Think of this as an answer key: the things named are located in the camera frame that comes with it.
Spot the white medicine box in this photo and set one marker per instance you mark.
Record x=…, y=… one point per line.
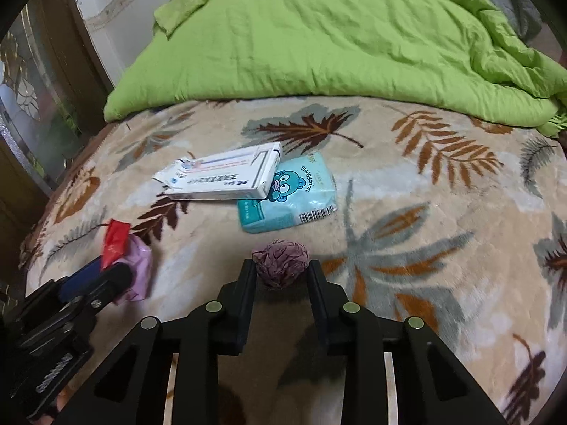
x=221, y=177

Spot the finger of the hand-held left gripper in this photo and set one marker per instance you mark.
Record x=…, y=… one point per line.
x=110, y=285
x=79, y=281

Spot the wooden door with glass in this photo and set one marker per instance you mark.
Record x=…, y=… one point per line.
x=53, y=97

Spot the pink plastic wrapper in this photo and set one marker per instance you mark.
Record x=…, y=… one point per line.
x=141, y=270

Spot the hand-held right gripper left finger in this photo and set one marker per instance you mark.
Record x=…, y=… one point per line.
x=248, y=294

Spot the leaf print blanket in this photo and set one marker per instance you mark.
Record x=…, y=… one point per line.
x=421, y=230

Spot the teal tissue packet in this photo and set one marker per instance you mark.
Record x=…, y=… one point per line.
x=292, y=201

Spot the purple paper ball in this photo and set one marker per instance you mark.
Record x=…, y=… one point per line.
x=281, y=263

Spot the green quilt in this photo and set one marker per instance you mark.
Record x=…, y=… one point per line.
x=310, y=31

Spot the red candy wrapper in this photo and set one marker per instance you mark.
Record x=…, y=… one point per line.
x=116, y=241

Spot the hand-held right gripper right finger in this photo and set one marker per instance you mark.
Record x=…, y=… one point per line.
x=315, y=294

